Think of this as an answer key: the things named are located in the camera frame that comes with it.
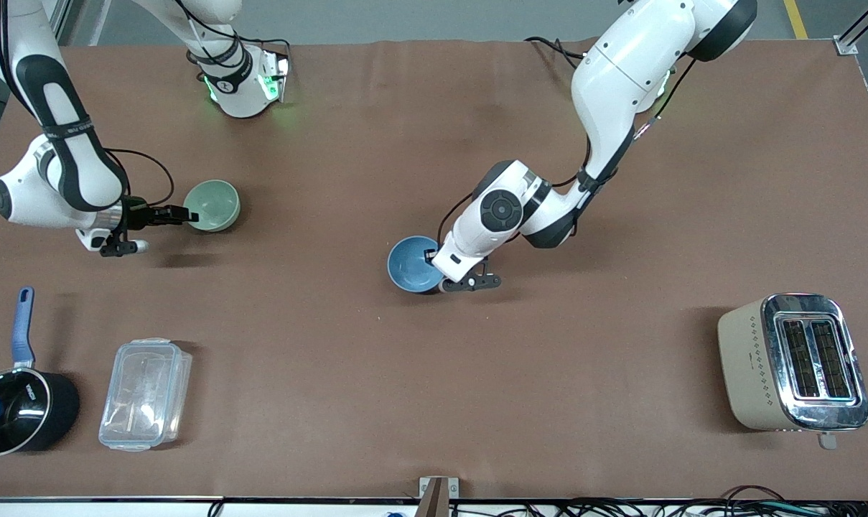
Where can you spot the clear plastic food container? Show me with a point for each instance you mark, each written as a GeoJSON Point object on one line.
{"type": "Point", "coordinates": [145, 395]}

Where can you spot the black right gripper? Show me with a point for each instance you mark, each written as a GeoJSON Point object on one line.
{"type": "Point", "coordinates": [138, 215]}

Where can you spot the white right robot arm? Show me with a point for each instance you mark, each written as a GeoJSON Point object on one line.
{"type": "Point", "coordinates": [67, 165]}

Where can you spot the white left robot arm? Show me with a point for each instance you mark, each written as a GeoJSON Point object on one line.
{"type": "Point", "coordinates": [620, 72]}

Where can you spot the metal bracket with wooden piece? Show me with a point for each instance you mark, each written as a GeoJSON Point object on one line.
{"type": "Point", "coordinates": [437, 492]}

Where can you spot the aluminium frame profile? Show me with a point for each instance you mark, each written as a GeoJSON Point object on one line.
{"type": "Point", "coordinates": [854, 32]}
{"type": "Point", "coordinates": [60, 18]}

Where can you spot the green bowl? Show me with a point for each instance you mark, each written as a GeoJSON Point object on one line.
{"type": "Point", "coordinates": [217, 205]}

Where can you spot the brown table mat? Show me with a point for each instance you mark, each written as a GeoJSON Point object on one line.
{"type": "Point", "coordinates": [434, 395]}

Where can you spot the base connector box green light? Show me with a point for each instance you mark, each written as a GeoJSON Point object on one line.
{"type": "Point", "coordinates": [276, 75]}

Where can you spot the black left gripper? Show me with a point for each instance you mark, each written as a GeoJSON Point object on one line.
{"type": "Point", "coordinates": [427, 261]}

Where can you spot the glass lid with blue knob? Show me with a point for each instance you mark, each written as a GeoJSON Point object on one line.
{"type": "Point", "coordinates": [14, 413]}

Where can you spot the beige chrome toaster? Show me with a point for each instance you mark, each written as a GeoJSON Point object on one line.
{"type": "Point", "coordinates": [792, 362]}

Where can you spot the blue bowl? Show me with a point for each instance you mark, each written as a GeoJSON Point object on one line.
{"type": "Point", "coordinates": [408, 264]}

